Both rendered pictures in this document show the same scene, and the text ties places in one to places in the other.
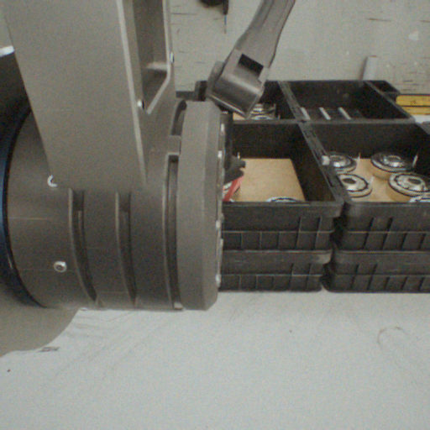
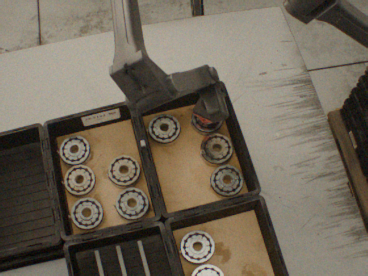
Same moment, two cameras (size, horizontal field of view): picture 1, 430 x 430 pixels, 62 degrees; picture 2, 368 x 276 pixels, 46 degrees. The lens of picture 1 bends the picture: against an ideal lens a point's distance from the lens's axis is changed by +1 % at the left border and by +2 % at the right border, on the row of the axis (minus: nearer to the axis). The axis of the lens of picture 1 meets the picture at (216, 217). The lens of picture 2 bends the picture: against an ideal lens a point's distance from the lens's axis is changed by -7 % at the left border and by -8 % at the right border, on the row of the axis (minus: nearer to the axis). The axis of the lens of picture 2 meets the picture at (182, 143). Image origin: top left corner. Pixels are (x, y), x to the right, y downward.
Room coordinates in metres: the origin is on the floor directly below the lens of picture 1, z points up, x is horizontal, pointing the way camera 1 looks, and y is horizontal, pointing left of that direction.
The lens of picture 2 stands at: (1.24, -0.28, 2.20)
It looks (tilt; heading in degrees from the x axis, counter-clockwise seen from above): 66 degrees down; 163
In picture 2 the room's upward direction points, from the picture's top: 2 degrees clockwise
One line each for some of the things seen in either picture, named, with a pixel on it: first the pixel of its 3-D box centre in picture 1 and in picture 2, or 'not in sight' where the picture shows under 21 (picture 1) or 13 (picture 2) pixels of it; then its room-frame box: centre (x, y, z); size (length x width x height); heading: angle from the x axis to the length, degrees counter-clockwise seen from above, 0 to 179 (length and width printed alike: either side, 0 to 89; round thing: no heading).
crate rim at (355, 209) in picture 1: (389, 159); (98, 169); (0.71, -0.37, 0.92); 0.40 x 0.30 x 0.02; 0
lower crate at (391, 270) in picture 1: (370, 218); not in sight; (0.71, -0.37, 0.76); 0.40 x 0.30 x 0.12; 0
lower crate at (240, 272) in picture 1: (247, 217); not in sight; (0.71, -0.07, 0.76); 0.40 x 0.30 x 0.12; 0
